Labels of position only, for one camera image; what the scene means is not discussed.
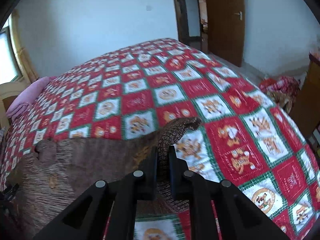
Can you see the red patchwork cartoon bedspread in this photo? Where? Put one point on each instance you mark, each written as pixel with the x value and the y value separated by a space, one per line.
pixel 244 136

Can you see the brown wooden cabinet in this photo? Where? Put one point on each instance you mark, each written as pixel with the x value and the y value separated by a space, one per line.
pixel 305 111

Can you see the brown wooden door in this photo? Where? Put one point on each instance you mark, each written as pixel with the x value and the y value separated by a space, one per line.
pixel 226 29

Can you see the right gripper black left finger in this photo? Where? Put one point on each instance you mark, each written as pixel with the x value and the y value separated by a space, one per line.
pixel 105 210

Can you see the yellow curtain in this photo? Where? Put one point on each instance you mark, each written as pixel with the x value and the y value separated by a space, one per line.
pixel 29 74

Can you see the folded pink blanket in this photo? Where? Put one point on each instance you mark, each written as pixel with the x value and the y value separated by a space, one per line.
pixel 26 98

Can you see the white wall switch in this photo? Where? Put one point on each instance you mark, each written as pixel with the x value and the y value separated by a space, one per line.
pixel 149 7

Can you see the brown knitted sweater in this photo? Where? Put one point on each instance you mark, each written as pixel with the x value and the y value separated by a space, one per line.
pixel 55 173

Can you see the window with frame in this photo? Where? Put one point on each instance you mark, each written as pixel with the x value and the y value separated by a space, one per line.
pixel 9 69

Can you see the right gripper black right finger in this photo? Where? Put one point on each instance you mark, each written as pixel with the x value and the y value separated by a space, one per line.
pixel 218 210

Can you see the cream and brown headboard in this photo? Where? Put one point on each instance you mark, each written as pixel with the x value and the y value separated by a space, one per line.
pixel 9 92

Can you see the red patterned bag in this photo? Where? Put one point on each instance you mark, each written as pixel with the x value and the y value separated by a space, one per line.
pixel 283 84

